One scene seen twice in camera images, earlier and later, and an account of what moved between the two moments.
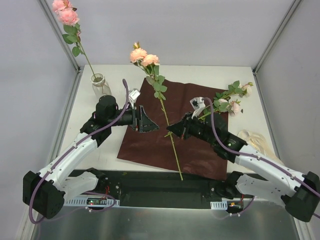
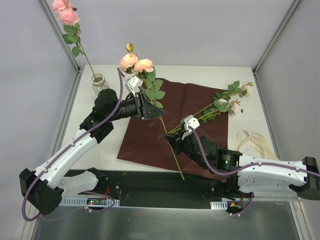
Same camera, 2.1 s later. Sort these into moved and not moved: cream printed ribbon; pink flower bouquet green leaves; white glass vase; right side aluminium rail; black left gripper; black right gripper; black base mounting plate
Moved: black right gripper; black left gripper
Not moved: black base mounting plate; cream printed ribbon; pink flower bouquet green leaves; white glass vase; right side aluminium rail
